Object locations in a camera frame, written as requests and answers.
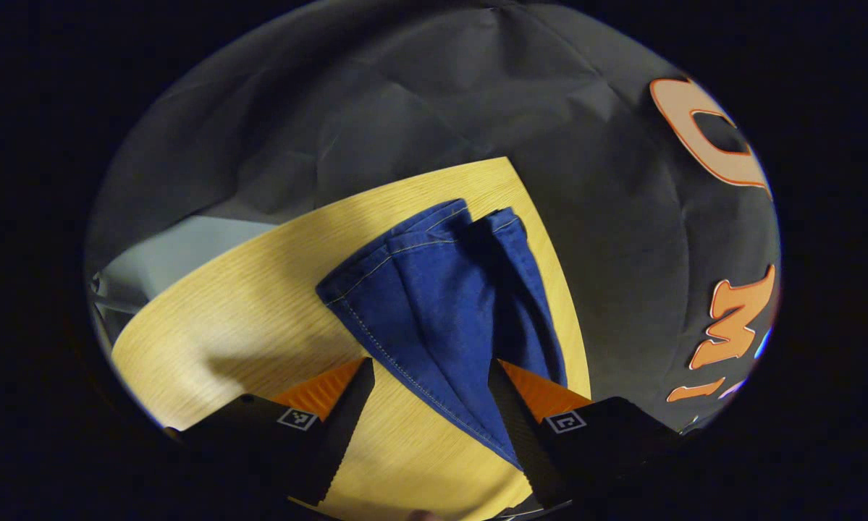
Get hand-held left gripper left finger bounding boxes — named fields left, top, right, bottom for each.
left=164, top=357, right=376, bottom=507

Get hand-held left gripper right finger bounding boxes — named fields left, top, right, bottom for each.
left=487, top=357, right=686, bottom=512

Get blue denim jeans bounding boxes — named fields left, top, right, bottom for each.
left=316, top=198, right=569, bottom=473

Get black backdrop cloth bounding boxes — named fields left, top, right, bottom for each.
left=86, top=0, right=782, bottom=433

